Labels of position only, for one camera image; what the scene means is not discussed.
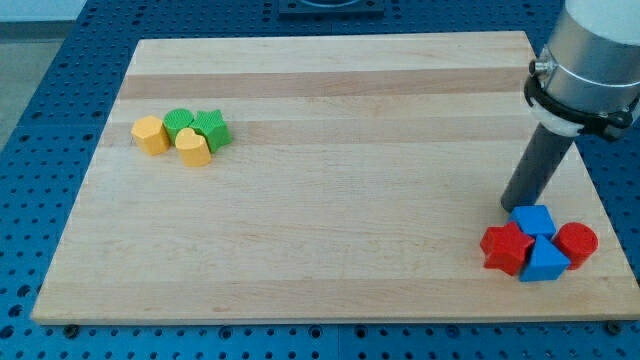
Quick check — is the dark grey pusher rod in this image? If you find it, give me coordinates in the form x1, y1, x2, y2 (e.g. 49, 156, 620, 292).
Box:
500, 124, 574, 212

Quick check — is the blue triangle block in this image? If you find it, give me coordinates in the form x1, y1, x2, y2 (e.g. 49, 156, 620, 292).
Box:
519, 235, 571, 282

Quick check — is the wooden board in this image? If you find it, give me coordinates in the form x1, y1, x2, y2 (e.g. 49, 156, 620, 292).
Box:
31, 31, 639, 325

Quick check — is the yellow heart block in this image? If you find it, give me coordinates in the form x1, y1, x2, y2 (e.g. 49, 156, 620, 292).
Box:
175, 127, 212, 167

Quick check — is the green star block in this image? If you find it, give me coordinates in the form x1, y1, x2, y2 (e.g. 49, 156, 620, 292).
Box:
190, 109, 233, 153

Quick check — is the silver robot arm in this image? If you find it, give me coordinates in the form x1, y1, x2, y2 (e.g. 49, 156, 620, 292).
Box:
524, 0, 639, 141

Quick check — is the red star block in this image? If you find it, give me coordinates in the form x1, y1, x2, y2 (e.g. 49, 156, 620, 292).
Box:
480, 222, 535, 276

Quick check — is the yellow hexagon block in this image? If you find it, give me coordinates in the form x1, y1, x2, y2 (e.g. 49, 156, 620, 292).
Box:
131, 116, 171, 156

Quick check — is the red circle block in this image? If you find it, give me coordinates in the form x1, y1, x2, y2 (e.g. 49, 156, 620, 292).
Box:
553, 222, 599, 270

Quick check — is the green circle block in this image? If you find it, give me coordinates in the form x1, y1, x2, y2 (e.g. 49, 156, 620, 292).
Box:
163, 108, 194, 145

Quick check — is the blue cube block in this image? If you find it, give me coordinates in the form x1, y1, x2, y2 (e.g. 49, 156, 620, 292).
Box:
508, 205, 556, 239

